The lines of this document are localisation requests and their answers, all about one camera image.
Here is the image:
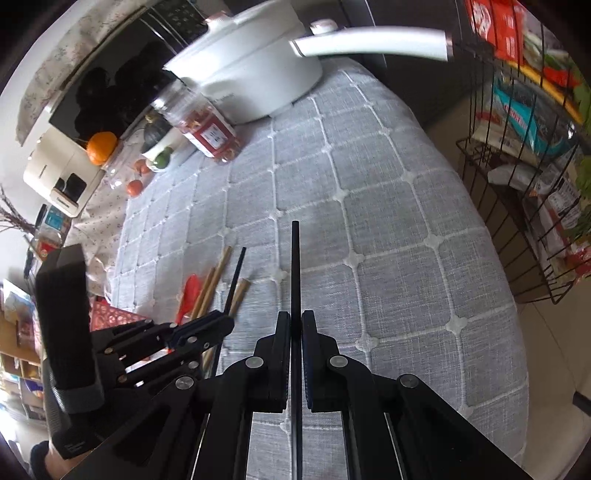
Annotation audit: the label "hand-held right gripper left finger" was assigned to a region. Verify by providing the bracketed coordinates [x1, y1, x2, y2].
[56, 311, 292, 480]

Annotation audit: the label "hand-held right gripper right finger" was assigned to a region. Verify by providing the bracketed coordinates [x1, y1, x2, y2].
[301, 310, 533, 480]

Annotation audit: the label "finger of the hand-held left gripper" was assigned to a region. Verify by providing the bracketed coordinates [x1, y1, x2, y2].
[91, 310, 235, 355]
[107, 340, 219, 385]

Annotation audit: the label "red plastic spoon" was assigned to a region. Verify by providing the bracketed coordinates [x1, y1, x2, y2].
[174, 274, 204, 326]

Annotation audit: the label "red perforated utensil holder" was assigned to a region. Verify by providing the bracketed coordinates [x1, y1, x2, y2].
[89, 298, 149, 334]

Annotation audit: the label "black chopstick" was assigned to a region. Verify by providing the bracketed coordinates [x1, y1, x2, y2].
[290, 220, 304, 480]
[223, 247, 247, 317]

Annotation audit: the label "person's left forearm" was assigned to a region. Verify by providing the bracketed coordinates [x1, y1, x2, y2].
[30, 440, 70, 480]

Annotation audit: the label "wooden shelf unit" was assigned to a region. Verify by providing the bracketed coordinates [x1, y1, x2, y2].
[0, 277, 48, 422]

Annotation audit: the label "red label glass jar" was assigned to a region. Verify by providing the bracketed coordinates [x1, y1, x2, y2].
[33, 234, 62, 261]

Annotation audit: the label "blue label storage jar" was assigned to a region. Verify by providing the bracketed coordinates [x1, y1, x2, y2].
[43, 205, 71, 246]

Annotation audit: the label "bare dry branches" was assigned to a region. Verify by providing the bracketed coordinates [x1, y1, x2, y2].
[0, 185, 38, 237]

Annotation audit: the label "grey checked tablecloth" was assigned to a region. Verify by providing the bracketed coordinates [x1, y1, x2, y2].
[108, 55, 532, 480]

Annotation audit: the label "cream air fryer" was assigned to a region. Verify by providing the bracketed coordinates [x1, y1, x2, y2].
[23, 127, 105, 217]

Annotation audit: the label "glass jar with wooden lid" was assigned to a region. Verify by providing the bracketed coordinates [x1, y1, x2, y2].
[103, 137, 153, 198]

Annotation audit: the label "orange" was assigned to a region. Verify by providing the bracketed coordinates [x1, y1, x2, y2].
[86, 131, 119, 166]

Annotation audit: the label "white bowl with green squash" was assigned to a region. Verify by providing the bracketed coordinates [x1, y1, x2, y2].
[140, 126, 188, 173]

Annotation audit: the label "labelled jar of dried chilli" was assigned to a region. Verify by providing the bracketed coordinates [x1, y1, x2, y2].
[150, 79, 242, 164]

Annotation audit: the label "dark green pumpkin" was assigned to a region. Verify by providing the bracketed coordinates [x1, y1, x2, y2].
[144, 115, 170, 147]

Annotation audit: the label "black microwave oven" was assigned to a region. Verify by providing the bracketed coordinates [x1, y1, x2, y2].
[46, 0, 211, 154]

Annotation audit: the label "floral microwave cover cloth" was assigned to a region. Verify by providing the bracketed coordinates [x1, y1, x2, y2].
[16, 0, 161, 147]

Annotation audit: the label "grey refrigerator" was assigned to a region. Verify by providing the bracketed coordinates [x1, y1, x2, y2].
[339, 0, 477, 136]

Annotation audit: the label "white snack packet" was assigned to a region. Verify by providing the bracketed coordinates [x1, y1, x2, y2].
[471, 111, 525, 156]

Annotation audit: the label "teal snack packet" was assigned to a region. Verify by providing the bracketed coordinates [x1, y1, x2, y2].
[491, 76, 579, 157]

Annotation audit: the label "red snack packet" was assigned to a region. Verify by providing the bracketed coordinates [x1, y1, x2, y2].
[464, 0, 533, 64]

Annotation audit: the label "green and white packet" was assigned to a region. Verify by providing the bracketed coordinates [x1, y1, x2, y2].
[522, 27, 583, 89]

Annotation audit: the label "black wire rack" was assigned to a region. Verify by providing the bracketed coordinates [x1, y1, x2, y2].
[454, 0, 591, 306]

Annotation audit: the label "white electric pot with handle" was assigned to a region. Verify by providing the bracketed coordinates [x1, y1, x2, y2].
[163, 0, 458, 125]

